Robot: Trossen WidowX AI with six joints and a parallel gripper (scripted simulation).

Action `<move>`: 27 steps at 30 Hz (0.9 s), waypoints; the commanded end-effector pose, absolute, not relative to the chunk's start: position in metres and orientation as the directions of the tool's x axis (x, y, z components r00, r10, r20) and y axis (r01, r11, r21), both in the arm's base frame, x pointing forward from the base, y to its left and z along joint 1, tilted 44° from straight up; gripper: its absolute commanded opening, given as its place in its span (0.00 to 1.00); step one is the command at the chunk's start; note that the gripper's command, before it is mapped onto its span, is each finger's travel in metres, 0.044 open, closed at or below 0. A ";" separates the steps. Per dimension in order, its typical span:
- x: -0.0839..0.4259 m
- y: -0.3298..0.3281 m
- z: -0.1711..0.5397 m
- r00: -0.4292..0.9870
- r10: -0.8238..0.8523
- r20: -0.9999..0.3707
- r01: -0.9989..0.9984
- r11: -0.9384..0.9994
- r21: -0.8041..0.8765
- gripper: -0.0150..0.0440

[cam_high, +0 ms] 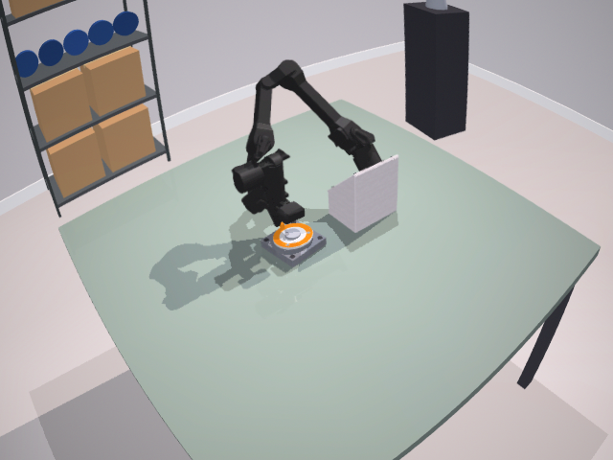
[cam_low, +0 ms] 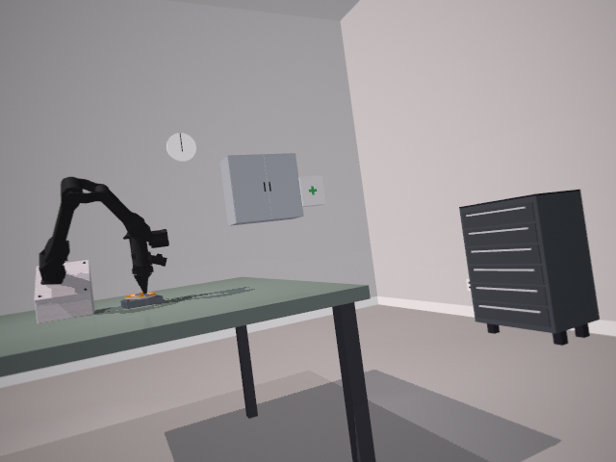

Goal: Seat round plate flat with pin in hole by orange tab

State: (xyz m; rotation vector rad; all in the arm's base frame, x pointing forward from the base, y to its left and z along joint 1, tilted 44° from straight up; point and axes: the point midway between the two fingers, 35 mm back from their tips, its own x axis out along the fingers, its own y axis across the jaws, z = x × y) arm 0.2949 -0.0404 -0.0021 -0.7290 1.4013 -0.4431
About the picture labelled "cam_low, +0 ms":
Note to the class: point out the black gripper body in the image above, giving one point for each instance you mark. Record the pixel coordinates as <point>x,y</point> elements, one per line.
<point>140,262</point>

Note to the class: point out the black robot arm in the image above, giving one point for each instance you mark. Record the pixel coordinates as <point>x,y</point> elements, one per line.
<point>51,260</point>

